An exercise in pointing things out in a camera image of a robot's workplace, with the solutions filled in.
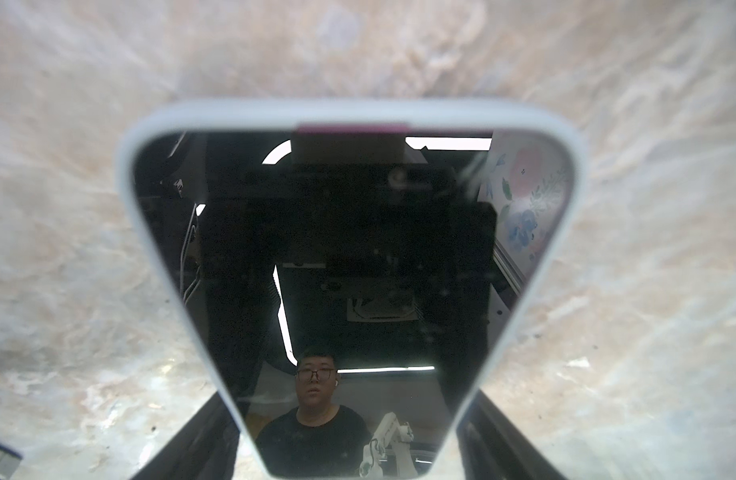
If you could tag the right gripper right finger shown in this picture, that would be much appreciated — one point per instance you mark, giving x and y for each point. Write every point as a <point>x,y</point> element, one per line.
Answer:
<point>492,448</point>

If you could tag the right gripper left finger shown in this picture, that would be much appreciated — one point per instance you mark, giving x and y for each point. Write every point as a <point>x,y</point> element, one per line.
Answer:
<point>204,448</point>

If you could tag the black phone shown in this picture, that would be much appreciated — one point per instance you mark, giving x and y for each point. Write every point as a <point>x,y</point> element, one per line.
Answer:
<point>348,286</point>

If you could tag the light blue phone case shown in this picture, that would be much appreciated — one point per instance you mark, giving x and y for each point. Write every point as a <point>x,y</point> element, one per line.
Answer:
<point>352,115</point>

